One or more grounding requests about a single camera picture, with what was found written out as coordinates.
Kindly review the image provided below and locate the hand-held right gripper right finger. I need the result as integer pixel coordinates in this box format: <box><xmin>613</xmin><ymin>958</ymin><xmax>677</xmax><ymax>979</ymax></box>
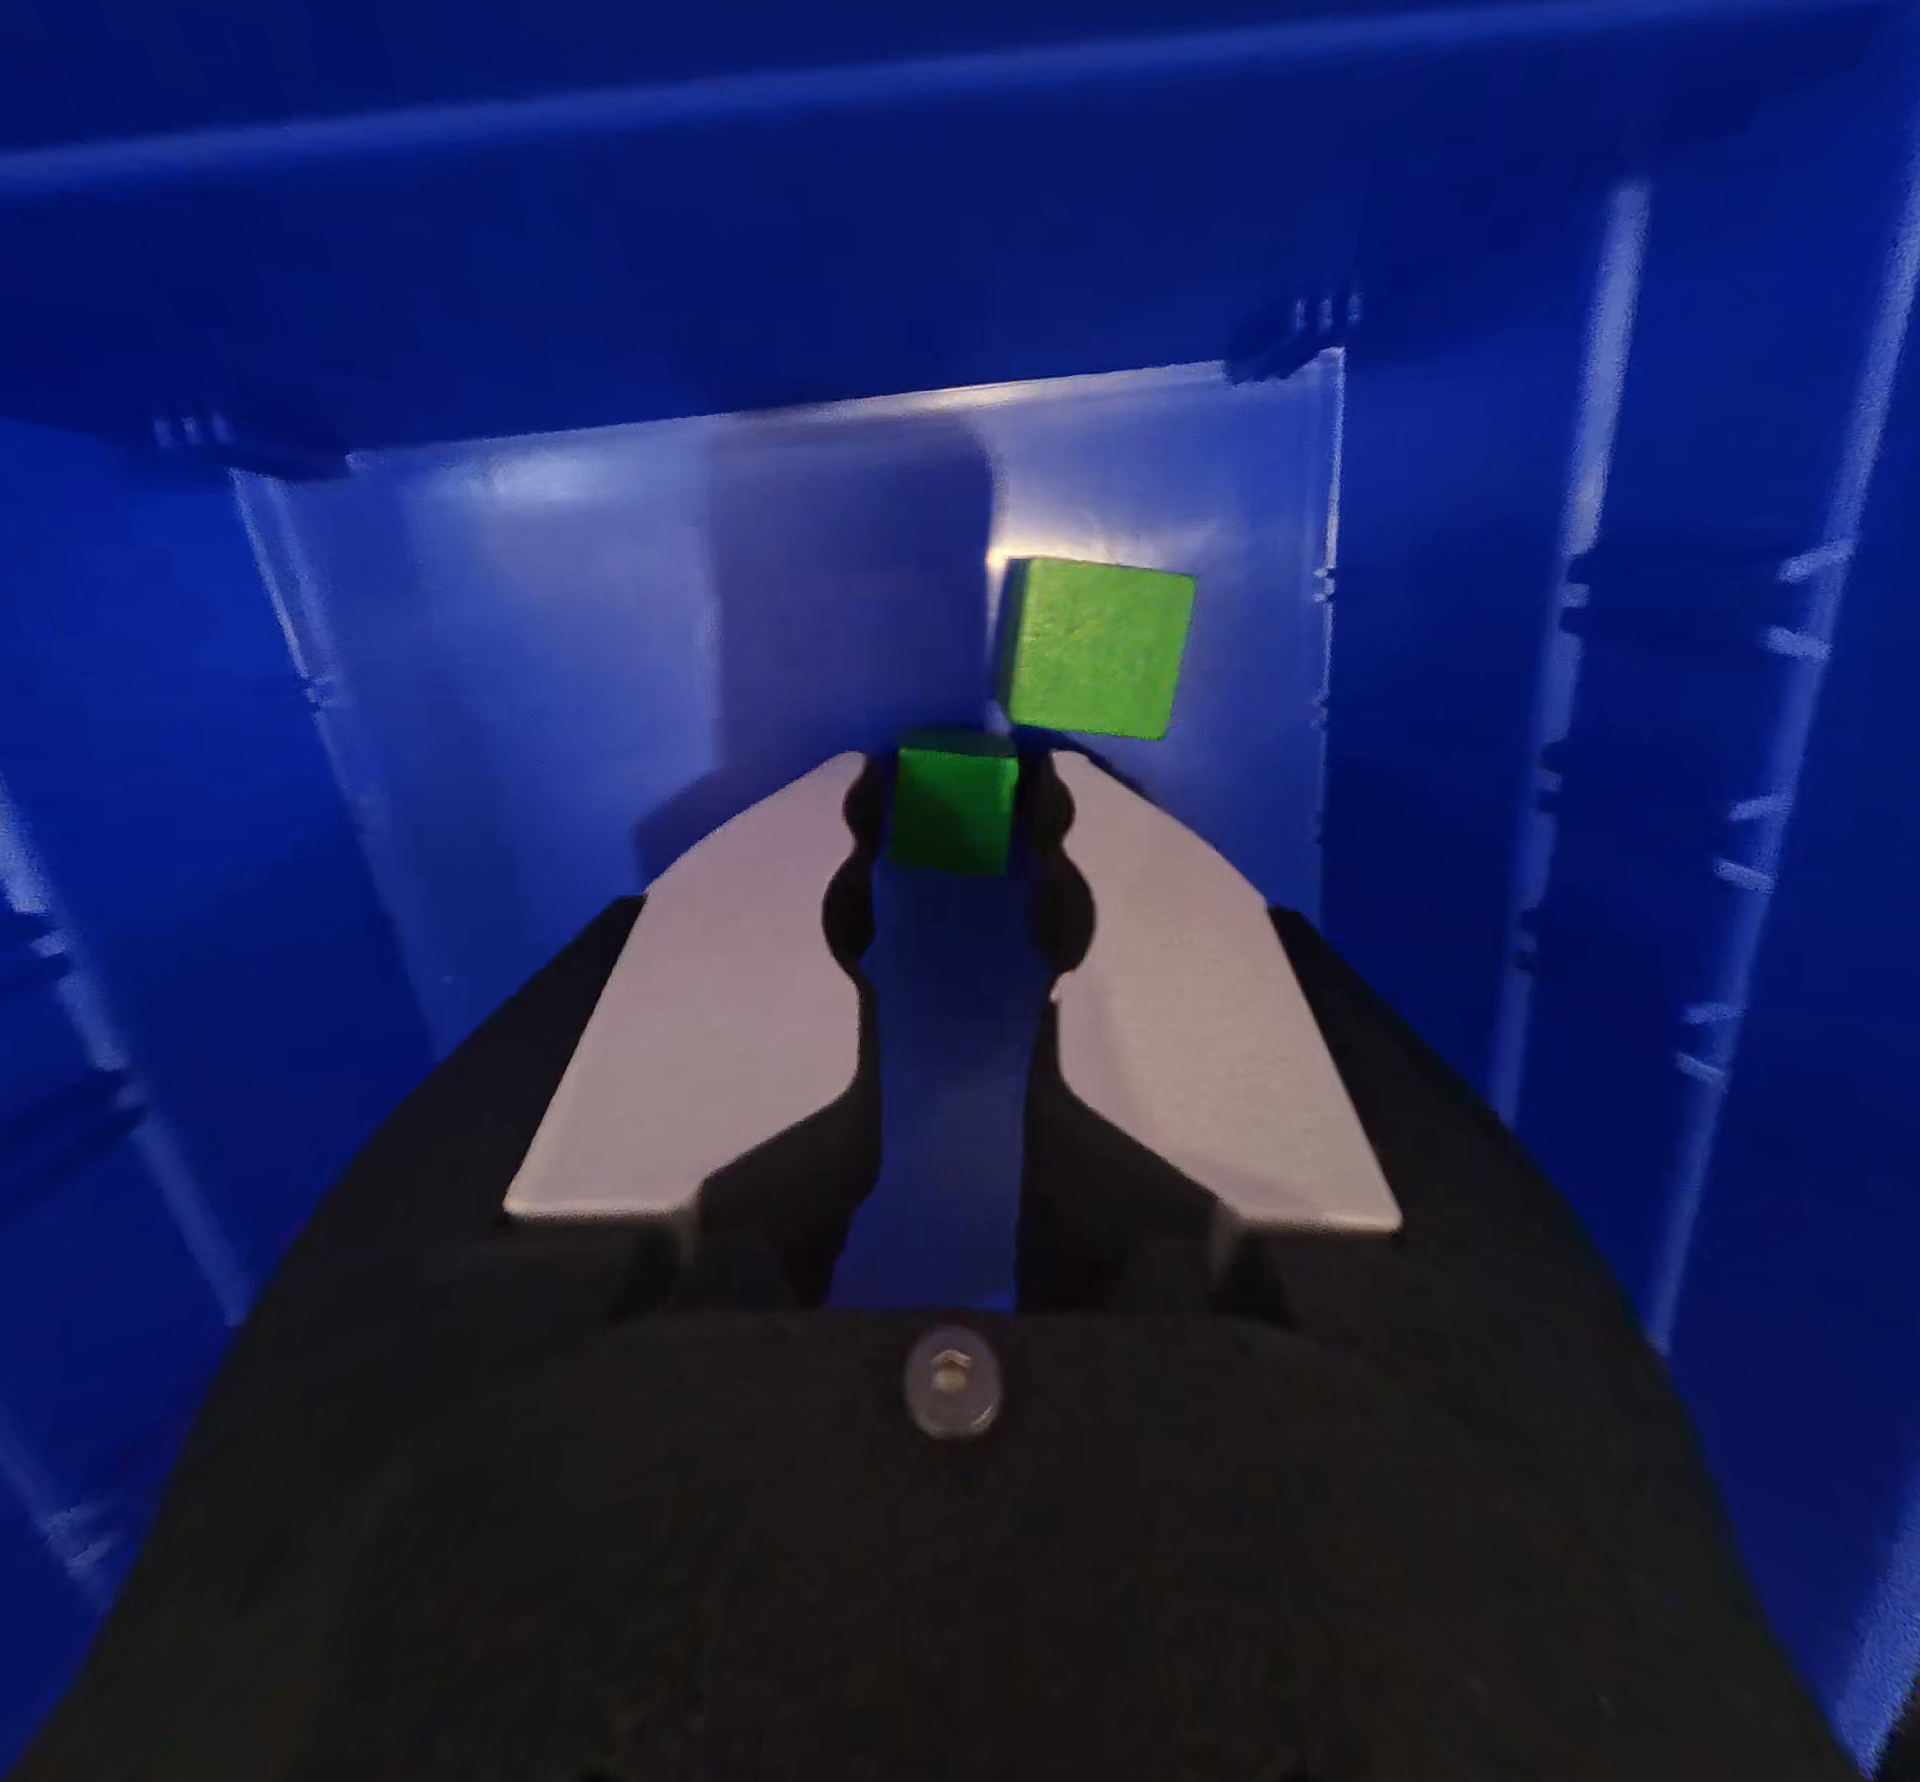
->
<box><xmin>1017</xmin><ymin>751</ymin><xmax>1404</xmax><ymax>1235</ymax></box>

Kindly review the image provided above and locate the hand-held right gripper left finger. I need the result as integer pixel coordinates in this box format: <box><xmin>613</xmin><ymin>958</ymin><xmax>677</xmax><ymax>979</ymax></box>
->
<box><xmin>503</xmin><ymin>751</ymin><xmax>888</xmax><ymax>1220</ymax></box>

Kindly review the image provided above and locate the green wooden cube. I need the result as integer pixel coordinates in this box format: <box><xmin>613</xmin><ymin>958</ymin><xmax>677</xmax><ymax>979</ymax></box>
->
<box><xmin>893</xmin><ymin>731</ymin><xmax>1023</xmax><ymax>874</ymax></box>
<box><xmin>995</xmin><ymin>555</ymin><xmax>1200</xmax><ymax>742</ymax></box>

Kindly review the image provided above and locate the blue plastic bin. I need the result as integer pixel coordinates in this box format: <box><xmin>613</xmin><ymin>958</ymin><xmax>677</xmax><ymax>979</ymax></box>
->
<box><xmin>0</xmin><ymin>0</ymin><xmax>1920</xmax><ymax>1782</ymax></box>

